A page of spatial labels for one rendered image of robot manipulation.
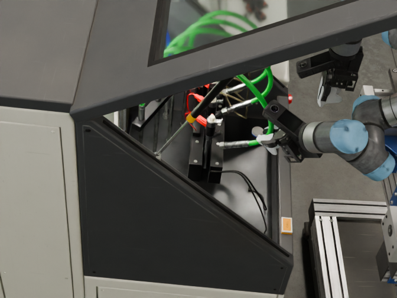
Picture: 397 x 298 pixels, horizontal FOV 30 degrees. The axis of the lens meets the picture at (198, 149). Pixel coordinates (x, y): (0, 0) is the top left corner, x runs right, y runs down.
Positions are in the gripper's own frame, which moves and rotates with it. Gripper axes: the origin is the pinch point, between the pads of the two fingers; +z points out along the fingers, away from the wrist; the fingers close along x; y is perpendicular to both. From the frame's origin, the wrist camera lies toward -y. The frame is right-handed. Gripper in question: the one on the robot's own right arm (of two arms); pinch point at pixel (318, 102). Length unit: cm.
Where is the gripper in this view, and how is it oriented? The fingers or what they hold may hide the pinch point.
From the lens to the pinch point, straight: 204.8
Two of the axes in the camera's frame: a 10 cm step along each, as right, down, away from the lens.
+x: 0.6, -7.5, 6.6
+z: -0.9, 6.5, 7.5
